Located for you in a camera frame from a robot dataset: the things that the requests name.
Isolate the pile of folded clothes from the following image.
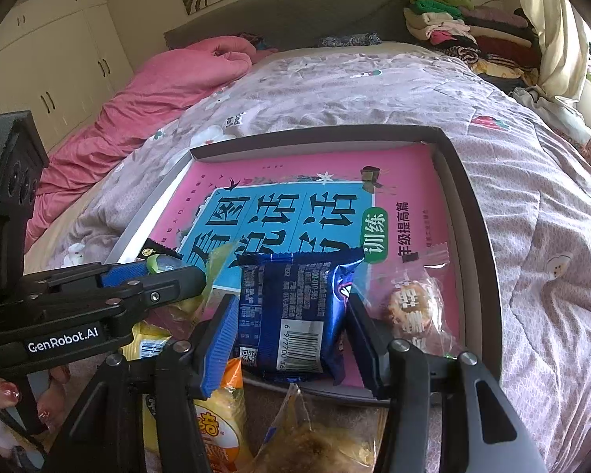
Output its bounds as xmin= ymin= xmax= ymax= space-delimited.
xmin=404 ymin=0 xmax=545 ymax=94

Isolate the dark floral pillow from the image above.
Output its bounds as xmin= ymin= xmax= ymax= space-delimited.
xmin=320 ymin=32 xmax=381 ymax=50

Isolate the pink quilt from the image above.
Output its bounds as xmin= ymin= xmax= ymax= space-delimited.
xmin=24 ymin=37 xmax=279 ymax=252

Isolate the pink book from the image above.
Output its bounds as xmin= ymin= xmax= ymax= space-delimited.
xmin=148 ymin=143 xmax=461 ymax=390

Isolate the cream wardrobe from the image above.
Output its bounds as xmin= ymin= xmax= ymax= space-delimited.
xmin=0 ymin=0 xmax=134 ymax=158

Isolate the beige bed sheet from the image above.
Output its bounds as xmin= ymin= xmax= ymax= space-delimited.
xmin=24 ymin=182 xmax=124 ymax=257

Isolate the orange snack packet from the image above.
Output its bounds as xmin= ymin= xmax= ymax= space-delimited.
xmin=143 ymin=357 xmax=254 ymax=473

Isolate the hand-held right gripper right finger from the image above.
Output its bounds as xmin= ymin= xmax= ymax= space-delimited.
xmin=345 ymin=293 xmax=547 ymax=473

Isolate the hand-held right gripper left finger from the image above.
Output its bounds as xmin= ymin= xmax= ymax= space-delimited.
xmin=44 ymin=294 xmax=242 ymax=473

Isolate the yellow snack packet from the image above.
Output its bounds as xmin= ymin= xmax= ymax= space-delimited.
xmin=122 ymin=320 xmax=174 ymax=361

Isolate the grey headboard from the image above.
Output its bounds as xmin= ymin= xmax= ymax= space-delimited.
xmin=164 ymin=0 xmax=414 ymax=52

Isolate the blue cookie packet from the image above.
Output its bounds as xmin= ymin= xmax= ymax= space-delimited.
xmin=229 ymin=246 xmax=366 ymax=386

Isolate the cream curtain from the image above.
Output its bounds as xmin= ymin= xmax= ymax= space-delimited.
xmin=512 ymin=0 xmax=589 ymax=99

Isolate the white crumpled cloth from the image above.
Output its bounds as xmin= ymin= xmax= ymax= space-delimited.
xmin=512 ymin=86 xmax=591 ymax=145

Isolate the clear pale pastry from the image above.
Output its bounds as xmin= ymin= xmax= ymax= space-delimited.
xmin=256 ymin=383 xmax=390 ymax=473

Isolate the dark shallow cardboard box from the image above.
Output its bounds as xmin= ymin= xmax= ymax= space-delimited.
xmin=106 ymin=125 xmax=503 ymax=407

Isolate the clear round biscuit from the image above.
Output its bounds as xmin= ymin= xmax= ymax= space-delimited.
xmin=369 ymin=244 xmax=466 ymax=356

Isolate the person's left hand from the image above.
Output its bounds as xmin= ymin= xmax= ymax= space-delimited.
xmin=0 ymin=365 xmax=72 ymax=454

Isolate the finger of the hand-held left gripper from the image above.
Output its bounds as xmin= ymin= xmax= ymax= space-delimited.
xmin=0 ymin=265 xmax=208 ymax=338
xmin=22 ymin=261 xmax=151 ymax=291

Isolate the light green snack packet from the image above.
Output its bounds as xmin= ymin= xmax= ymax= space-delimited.
xmin=145 ymin=242 xmax=240 ymax=328

